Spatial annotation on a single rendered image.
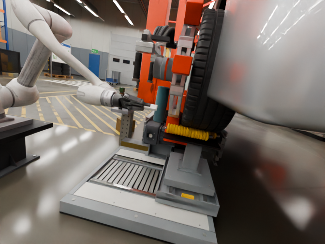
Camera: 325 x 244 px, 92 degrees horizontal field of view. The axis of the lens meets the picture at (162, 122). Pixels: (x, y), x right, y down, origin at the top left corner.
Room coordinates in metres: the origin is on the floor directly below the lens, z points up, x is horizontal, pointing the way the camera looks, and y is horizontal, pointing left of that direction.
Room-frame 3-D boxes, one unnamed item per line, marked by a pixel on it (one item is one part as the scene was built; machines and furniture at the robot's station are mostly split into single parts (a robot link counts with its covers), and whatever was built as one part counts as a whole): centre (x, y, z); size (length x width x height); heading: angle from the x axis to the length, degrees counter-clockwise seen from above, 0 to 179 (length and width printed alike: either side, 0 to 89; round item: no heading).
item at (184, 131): (0.89, -0.16, 0.51); 0.29 x 0.06 x 0.06; 84
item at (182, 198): (1.01, -0.24, 0.13); 0.50 x 0.36 x 0.10; 174
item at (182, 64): (0.71, -0.04, 0.85); 0.09 x 0.08 x 0.07; 174
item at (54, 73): (9.80, 6.75, 0.55); 1.40 x 0.80 x 1.09; 174
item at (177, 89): (1.02, -0.07, 0.85); 0.54 x 0.07 x 0.54; 174
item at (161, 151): (1.34, -0.07, 0.26); 0.42 x 0.18 x 0.35; 84
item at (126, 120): (1.69, 0.39, 0.21); 0.10 x 0.10 x 0.42; 84
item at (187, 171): (1.01, -0.24, 0.32); 0.40 x 0.30 x 0.28; 174
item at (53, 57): (8.66, 5.85, 0.97); 1.50 x 0.50 x 1.95; 177
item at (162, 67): (1.03, 0.00, 0.85); 0.21 x 0.14 x 0.14; 84
